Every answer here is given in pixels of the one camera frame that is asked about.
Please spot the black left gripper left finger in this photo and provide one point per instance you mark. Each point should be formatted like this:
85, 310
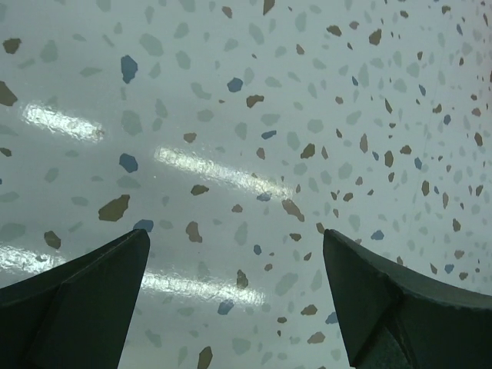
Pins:
75, 315

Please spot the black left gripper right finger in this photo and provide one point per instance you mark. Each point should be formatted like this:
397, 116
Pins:
393, 317

